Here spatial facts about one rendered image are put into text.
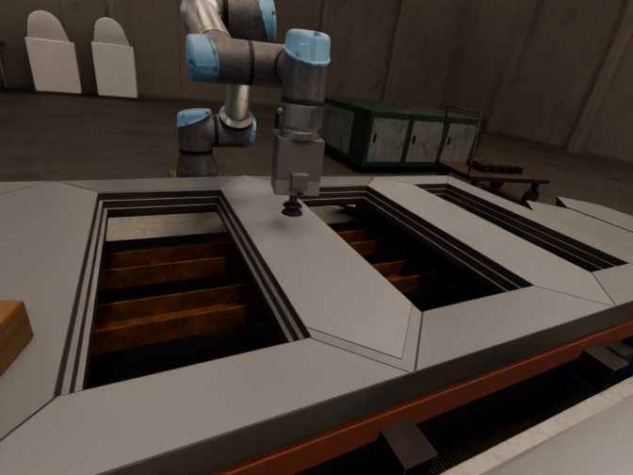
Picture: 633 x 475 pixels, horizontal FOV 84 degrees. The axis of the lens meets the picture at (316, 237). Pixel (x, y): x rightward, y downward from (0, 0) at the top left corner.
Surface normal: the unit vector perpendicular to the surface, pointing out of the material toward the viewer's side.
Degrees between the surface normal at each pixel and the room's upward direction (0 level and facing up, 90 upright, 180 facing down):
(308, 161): 90
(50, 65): 90
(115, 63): 90
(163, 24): 90
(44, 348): 0
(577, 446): 0
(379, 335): 0
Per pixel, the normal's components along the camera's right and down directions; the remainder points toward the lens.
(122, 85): 0.41, 0.44
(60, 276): 0.12, -0.89
